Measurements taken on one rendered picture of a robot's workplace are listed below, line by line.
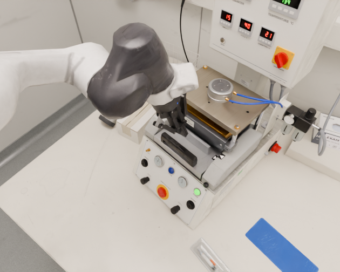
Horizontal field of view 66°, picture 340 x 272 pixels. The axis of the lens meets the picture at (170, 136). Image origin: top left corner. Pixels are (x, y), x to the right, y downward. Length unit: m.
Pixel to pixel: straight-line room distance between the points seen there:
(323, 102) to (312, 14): 0.71
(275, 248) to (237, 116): 0.48
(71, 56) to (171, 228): 0.68
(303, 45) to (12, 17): 1.66
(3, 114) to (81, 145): 0.84
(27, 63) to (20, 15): 1.51
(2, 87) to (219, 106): 0.60
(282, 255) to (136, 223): 0.51
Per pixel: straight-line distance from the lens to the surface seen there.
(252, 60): 0.91
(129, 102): 0.49
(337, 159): 1.27
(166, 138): 0.86
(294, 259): 1.05
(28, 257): 1.93
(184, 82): 0.57
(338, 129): 1.28
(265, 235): 1.04
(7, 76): 0.43
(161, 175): 0.98
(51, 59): 0.53
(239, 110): 0.83
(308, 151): 1.24
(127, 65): 0.48
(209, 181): 0.83
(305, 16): 0.79
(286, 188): 1.15
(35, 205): 1.14
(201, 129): 0.86
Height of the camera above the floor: 1.68
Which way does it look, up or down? 51 degrees down
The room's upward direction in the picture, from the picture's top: straight up
